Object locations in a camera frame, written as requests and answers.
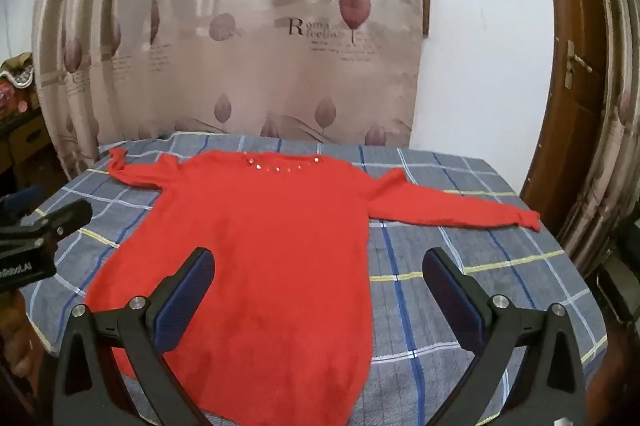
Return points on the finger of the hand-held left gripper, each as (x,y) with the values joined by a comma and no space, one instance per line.
(20,206)
(65,218)

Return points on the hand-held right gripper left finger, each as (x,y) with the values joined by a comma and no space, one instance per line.
(186,293)

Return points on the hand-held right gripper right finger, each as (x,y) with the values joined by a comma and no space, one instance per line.
(452,296)

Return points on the red sweater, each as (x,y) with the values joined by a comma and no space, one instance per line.
(280,256)

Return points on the person's left hand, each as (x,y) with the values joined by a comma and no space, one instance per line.
(15,336)

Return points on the grey plaid blanket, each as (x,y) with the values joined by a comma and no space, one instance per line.
(500,271)

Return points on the cardboard box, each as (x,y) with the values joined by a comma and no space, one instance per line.
(22,141)

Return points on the white lace cloth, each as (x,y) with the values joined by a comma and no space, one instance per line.
(17,71)

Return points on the black metal rack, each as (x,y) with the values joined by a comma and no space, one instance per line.
(620,276)

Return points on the brown wooden door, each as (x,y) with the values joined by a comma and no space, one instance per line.
(565,146)

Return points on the beige striped curtain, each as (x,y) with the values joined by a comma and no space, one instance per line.
(607,131)

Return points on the beige leaf print curtain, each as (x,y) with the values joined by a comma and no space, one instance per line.
(250,56)

